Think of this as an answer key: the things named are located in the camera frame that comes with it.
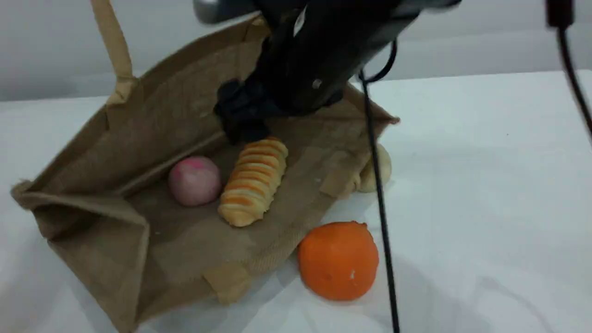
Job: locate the long striped bread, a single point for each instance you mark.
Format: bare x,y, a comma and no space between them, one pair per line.
252,185

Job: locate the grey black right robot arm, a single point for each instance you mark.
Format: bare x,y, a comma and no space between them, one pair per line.
217,9

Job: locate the brown jute bag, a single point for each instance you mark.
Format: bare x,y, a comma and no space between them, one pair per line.
92,152

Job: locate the pink peach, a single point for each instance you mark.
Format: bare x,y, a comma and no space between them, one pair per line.
194,181

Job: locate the pale round bun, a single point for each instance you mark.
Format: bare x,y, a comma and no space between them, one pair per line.
386,166

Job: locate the orange fruit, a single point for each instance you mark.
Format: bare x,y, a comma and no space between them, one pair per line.
337,261

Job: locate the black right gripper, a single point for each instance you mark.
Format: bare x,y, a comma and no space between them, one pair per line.
319,60

